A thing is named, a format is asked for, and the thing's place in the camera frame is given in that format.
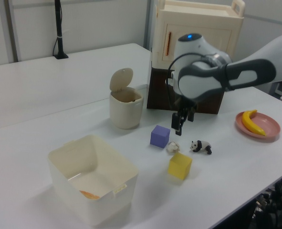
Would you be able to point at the large cream plastic cabinet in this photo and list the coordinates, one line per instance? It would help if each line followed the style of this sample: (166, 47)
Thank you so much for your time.
(202, 19)

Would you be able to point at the dark brown drawer box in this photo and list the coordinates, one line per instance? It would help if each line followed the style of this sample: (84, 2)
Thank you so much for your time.
(158, 97)

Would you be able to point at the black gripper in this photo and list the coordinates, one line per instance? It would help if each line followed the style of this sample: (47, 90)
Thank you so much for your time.
(184, 103)

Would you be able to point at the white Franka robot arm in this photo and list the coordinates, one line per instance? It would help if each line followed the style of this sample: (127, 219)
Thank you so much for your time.
(202, 81)

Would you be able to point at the white paper ball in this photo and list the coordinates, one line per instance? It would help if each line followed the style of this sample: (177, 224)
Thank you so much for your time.
(173, 147)

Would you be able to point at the purple cube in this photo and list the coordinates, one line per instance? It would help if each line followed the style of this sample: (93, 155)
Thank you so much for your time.
(159, 137)

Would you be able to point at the yellow banana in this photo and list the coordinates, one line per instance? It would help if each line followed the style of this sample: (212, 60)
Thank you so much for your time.
(249, 122)

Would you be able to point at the cream trash can with lid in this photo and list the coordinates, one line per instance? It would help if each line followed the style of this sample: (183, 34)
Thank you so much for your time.
(125, 112)

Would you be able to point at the yellow cube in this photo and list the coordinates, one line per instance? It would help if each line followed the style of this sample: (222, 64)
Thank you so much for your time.
(179, 167)

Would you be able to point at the cream plastic storage bin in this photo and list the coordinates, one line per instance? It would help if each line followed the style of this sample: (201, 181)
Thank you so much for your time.
(66, 176)

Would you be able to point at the black pole with clamp base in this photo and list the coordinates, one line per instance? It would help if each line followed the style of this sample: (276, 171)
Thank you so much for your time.
(59, 23)

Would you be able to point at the toasted bread piece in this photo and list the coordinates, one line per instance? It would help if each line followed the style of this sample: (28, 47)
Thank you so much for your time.
(90, 195)

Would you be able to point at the black mesh chair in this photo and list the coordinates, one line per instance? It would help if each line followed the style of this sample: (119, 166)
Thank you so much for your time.
(279, 202)

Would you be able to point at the black and white panda figurine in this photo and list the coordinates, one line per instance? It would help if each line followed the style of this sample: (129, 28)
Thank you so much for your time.
(202, 145)

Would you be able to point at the pink plate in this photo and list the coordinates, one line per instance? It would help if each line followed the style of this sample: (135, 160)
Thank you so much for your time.
(269, 125)

